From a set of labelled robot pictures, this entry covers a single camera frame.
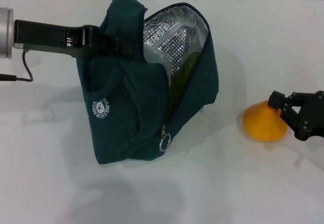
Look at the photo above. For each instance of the dark teal insulated lunch bag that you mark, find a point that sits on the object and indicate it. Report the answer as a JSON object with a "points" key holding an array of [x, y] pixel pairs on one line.
{"points": [[121, 94]]}

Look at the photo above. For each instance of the green cucumber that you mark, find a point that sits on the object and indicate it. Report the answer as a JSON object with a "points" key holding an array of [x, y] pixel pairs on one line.
{"points": [[186, 72]]}

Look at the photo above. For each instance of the orange pear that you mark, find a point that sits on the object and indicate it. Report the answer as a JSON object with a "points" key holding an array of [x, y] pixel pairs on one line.
{"points": [[263, 125]]}

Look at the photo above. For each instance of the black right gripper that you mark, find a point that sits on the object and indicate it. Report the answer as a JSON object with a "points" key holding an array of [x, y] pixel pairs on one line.
{"points": [[314, 110]]}

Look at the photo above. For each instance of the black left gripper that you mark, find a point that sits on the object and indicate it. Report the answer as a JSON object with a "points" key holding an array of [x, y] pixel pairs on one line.
{"points": [[43, 36]]}

